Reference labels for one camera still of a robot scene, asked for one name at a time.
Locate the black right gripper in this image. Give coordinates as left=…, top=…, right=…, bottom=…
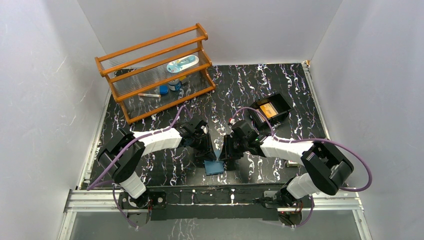
left=218, top=134, right=248, bottom=161

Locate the blue card holder wallet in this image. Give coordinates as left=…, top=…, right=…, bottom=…
left=203, top=150, right=225, bottom=176

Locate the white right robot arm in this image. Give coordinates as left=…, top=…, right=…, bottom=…
left=219, top=120, right=354, bottom=208

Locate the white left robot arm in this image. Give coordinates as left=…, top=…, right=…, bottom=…
left=97, top=117, right=217, bottom=209

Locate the orange card in tray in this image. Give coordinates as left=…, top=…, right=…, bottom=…
left=260, top=102, right=278, bottom=119

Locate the black card tray box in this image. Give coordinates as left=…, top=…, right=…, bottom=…
left=248, top=93, right=293, bottom=130

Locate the white red small box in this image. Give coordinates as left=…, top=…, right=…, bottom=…
left=285, top=160, right=299, bottom=168

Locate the small blue lidded jar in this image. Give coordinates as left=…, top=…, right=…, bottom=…
left=167, top=78, right=182, bottom=92

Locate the blue small box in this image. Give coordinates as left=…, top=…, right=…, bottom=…
left=159, top=85, right=169, bottom=96

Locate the white orange marker pen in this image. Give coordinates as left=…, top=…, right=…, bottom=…
left=137, top=93, right=161, bottom=98

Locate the white blue packaged item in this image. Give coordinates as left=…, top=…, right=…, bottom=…
left=166, top=54, right=199, bottom=74

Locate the orange wooden shelf rack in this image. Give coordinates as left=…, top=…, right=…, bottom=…
left=95, top=23, right=216, bottom=124

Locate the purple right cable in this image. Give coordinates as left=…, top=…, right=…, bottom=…
left=229, top=106, right=373, bottom=193

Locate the purple cable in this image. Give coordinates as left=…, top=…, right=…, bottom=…
left=229, top=106, right=373, bottom=193
left=86, top=105, right=193, bottom=192

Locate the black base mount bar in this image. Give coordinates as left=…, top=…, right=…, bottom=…
left=117, top=183, right=312, bottom=225

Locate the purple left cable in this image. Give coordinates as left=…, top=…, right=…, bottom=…
left=86, top=105, right=193, bottom=192

